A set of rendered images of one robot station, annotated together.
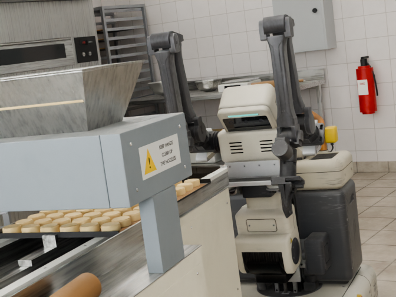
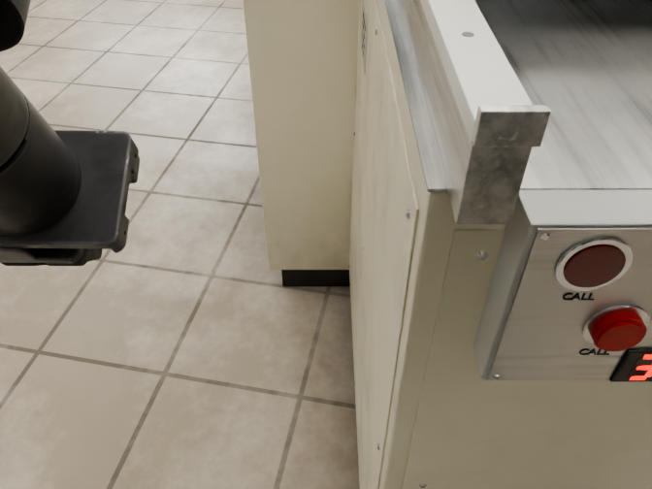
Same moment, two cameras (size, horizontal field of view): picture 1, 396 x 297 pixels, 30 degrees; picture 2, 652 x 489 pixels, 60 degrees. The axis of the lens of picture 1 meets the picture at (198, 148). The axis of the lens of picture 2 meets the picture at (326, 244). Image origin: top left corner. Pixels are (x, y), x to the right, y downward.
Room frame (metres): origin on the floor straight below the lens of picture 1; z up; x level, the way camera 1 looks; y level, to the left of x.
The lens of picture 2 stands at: (2.73, -0.25, 1.03)
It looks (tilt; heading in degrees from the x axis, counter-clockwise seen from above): 42 degrees down; 155
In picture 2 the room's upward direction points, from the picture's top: straight up
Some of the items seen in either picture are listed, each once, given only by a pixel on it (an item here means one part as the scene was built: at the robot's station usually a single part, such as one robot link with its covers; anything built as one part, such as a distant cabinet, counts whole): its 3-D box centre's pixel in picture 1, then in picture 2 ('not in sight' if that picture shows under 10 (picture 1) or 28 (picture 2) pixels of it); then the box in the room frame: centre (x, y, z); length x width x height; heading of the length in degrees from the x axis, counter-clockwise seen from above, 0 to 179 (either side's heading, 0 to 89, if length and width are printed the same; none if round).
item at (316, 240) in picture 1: (287, 258); not in sight; (2.85, -0.30, 0.45); 0.28 x 0.27 x 0.25; 65
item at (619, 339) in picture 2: not in sight; (616, 327); (2.61, 0.00, 0.76); 0.03 x 0.02 x 0.03; 66
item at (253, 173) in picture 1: (253, 189); not in sight; (2.77, -0.19, 0.77); 0.28 x 0.16 x 0.22; 65
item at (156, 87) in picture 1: (168, 88); not in sight; (7.28, 0.21, 0.95); 0.39 x 0.39 x 0.14
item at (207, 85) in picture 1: (208, 85); not in sight; (7.15, -0.18, 0.93); 0.27 x 0.27 x 0.10
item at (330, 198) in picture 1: (287, 210); not in sight; (3.11, -0.35, 0.59); 0.55 x 0.34 x 0.83; 65
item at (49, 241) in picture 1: (38, 250); not in sight; (1.80, 0.43, 0.89); 0.12 x 0.04 x 0.05; 156
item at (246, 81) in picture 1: (239, 85); not in sight; (6.79, -0.46, 0.92); 0.32 x 0.30 x 0.09; 151
